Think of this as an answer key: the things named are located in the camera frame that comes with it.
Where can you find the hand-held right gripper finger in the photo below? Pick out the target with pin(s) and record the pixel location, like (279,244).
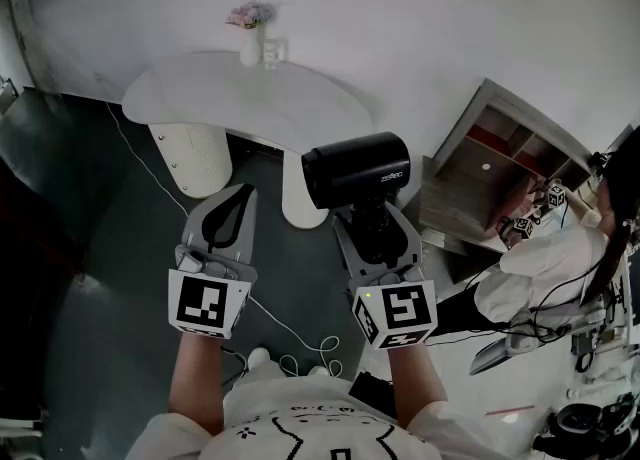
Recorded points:
(412,250)
(350,258)

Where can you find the white round table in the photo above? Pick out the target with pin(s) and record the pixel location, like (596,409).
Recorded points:
(240,98)

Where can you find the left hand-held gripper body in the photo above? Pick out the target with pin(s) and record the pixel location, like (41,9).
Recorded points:
(200,300)

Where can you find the black hair dryer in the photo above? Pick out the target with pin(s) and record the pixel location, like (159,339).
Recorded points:
(355,168)

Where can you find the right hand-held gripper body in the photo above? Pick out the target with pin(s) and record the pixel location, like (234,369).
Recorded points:
(400,305)

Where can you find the person's left forearm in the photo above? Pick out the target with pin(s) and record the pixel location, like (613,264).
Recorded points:
(197,383)

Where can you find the pink and blue flower bouquet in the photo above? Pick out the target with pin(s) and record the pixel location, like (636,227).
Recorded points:
(250,14)

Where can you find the person's right forearm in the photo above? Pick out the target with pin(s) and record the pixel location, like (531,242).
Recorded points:
(415,383)

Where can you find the person's white shoe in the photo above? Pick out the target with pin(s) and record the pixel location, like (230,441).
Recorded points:
(319,372)
(260,358)

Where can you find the grey wooden shelf cabinet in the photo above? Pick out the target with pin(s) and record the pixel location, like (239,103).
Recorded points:
(465,183)

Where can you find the black waist pouch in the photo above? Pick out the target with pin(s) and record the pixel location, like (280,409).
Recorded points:
(370,393)

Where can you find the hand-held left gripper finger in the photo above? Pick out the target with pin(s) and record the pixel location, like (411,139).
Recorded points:
(192,228)
(245,243)

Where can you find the grey door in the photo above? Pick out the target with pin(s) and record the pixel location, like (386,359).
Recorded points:
(25,23)

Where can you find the black and white headset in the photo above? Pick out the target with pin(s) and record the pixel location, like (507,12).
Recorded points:
(580,420)

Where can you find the white vase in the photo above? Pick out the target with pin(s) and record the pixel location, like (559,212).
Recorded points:
(250,50)

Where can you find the person's white printed shirt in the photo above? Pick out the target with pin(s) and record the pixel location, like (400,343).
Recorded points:
(310,423)

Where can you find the clear glass jar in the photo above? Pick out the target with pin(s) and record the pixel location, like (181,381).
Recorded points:
(274,54)

